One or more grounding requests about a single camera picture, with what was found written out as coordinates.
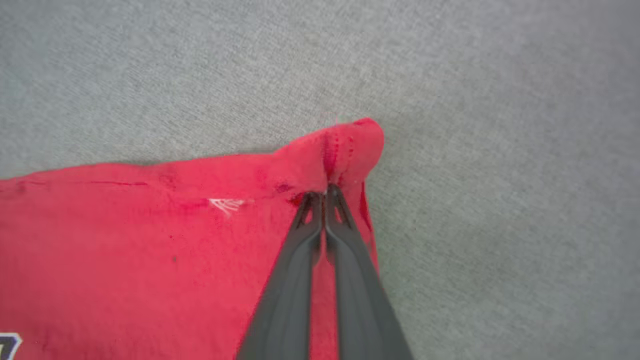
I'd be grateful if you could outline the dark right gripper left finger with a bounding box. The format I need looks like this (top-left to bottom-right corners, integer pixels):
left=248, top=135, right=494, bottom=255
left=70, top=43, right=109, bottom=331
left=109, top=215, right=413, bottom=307
left=235, top=192, right=326, bottom=360

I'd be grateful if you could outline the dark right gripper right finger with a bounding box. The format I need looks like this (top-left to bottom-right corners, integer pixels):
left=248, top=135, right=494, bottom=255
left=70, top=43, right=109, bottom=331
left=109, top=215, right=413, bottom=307
left=324, top=183, right=416, bottom=360

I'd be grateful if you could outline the red basketball jersey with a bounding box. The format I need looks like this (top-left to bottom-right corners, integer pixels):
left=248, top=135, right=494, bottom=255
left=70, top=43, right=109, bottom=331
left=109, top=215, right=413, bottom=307
left=0, top=117, right=386, bottom=360

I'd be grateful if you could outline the grey fabric sofa cushion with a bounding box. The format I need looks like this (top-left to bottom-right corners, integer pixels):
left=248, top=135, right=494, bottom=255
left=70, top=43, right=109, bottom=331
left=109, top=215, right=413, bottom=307
left=0, top=0, right=640, bottom=360

